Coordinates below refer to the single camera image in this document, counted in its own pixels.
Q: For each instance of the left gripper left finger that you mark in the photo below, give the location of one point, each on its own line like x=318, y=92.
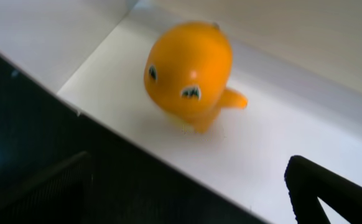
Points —
x=44, y=199

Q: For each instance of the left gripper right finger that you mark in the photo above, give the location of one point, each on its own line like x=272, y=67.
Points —
x=302, y=186

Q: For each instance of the yellow rubber duck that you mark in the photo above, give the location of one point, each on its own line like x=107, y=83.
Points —
x=187, y=62

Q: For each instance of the white shelf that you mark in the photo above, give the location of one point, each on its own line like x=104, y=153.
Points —
x=293, y=109

